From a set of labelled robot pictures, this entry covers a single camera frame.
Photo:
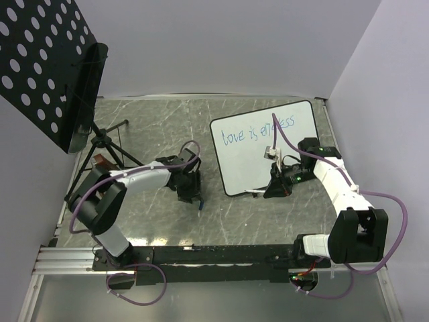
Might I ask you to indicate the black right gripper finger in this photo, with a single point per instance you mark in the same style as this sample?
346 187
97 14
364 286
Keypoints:
287 192
275 186

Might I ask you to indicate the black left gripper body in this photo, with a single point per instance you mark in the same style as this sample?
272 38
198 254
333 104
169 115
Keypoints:
191 184

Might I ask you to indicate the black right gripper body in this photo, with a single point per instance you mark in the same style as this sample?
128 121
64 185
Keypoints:
293 174

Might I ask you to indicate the white whiteboard with black frame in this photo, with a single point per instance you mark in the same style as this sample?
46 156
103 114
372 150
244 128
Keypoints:
240 142

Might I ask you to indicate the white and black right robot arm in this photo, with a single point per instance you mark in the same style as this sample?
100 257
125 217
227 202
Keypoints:
360 230

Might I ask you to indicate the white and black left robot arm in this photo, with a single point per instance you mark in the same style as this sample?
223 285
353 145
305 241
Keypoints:
96 203

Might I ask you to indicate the brown wooden metronome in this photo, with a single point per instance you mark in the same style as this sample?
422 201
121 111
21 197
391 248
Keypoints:
101 161

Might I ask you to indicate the black perforated music stand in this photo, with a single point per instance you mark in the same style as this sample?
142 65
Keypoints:
51 68

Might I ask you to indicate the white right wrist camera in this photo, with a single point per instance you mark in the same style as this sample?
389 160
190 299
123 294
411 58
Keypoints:
275 155

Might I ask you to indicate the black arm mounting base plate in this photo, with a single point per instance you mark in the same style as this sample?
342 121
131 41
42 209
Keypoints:
155 264

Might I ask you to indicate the aluminium rail frame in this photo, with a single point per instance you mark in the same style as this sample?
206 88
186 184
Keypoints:
66 288

